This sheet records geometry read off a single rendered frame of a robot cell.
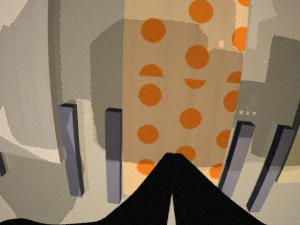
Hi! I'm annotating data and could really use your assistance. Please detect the orange polka-dotted strip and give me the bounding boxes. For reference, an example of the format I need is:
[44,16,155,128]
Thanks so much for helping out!
[122,0,250,194]

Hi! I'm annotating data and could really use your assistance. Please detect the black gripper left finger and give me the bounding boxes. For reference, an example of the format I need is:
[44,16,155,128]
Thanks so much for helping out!
[0,152,175,225]

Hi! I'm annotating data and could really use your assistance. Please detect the pale yellow flat strip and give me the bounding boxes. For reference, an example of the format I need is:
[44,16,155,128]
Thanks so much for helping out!
[275,101,300,184]

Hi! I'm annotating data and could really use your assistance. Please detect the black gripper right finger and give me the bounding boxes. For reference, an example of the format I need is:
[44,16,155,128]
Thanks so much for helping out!
[173,153,264,225]

